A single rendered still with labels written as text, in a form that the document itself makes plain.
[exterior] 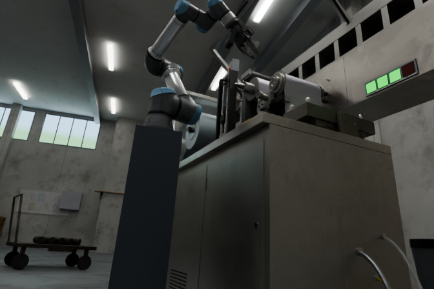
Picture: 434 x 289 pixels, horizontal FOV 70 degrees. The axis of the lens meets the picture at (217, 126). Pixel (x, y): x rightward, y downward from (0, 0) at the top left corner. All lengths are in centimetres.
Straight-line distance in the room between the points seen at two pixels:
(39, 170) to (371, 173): 1252
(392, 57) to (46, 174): 1247
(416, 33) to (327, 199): 81
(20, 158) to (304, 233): 1281
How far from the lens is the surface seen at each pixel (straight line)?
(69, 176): 1300
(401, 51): 160
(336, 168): 125
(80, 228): 1272
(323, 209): 116
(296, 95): 160
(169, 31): 168
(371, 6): 184
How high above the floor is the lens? 45
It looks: 21 degrees up
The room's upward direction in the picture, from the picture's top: 4 degrees clockwise
